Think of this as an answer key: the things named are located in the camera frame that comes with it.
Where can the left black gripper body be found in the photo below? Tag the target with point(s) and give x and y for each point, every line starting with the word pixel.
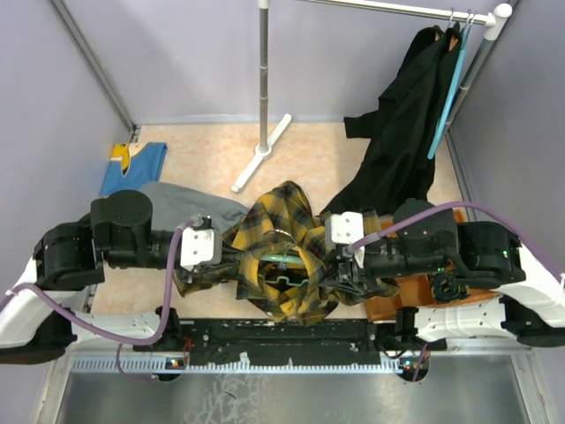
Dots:
pixel 188 276

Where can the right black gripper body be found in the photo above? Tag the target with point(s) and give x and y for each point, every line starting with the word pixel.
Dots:
pixel 357 276

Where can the grey button-up shirt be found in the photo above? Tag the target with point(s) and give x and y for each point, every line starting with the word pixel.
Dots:
pixel 174 204

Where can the yellow black plaid shirt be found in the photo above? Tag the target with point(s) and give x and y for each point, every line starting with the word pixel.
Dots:
pixel 285 207

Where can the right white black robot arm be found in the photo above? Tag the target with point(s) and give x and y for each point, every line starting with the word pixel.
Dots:
pixel 485 280

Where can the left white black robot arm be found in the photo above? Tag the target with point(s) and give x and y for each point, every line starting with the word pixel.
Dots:
pixel 37 328

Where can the folded blue shirt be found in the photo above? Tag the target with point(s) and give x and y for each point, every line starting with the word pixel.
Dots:
pixel 131 165

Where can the orange wooden compartment tray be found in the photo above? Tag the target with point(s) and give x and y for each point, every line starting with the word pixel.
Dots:
pixel 415 291

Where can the rolled dark blue tie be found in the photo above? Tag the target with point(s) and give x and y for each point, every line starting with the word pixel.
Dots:
pixel 444 289

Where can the white rack foot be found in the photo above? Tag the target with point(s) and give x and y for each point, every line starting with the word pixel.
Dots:
pixel 262 152

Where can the black hanging garments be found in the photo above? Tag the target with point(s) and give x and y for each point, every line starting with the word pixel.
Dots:
pixel 396 167

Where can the metal clothes rack pole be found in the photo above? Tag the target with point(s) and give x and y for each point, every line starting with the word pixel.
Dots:
pixel 263 11

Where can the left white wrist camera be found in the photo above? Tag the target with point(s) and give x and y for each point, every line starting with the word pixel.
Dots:
pixel 201 244

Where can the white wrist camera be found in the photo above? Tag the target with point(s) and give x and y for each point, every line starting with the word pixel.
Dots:
pixel 343 230
pixel 201 244

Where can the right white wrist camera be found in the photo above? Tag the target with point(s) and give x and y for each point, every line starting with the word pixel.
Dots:
pixel 343 230

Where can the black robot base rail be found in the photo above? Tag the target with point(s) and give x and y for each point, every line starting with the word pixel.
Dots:
pixel 328 343

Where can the horizontal metal clothes rail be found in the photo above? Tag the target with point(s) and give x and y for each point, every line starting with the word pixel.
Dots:
pixel 490 19

